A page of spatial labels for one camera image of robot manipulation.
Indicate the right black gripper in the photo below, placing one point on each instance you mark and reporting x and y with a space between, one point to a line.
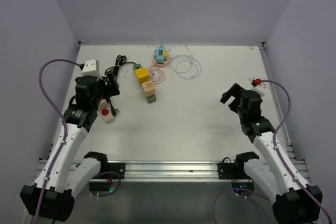
234 91

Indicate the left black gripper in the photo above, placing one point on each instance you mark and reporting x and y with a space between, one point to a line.
100 82

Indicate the beige power strip red sockets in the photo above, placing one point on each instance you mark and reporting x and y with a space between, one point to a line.
105 112

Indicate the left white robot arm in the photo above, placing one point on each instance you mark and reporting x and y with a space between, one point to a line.
53 193

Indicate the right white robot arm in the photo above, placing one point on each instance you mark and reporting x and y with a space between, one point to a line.
293 199

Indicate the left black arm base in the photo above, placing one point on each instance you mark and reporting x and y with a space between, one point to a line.
115 169

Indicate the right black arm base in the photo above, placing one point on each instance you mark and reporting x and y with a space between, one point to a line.
234 171

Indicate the yellow cube adapter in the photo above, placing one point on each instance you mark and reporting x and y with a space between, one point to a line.
142 75

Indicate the beige cube adapter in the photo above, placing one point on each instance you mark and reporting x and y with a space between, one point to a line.
148 88

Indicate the green power strip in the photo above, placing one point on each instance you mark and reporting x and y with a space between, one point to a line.
150 99

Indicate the blue charger cube front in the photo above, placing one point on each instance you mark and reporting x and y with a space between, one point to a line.
159 59

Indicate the yellow charger cube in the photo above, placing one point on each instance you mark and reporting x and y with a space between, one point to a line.
165 53

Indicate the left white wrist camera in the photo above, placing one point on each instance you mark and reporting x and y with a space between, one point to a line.
91 68

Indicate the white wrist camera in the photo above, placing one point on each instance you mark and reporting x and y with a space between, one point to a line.
91 68
260 87

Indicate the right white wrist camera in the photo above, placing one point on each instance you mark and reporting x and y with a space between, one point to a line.
260 87

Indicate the aluminium frame rail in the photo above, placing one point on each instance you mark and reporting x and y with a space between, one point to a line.
165 171

